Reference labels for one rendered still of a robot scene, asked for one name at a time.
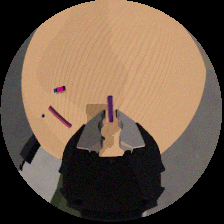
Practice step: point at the purple rod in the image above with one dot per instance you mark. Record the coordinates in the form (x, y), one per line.
(110, 108)

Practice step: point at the pink rod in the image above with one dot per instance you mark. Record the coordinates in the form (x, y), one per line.
(58, 116)

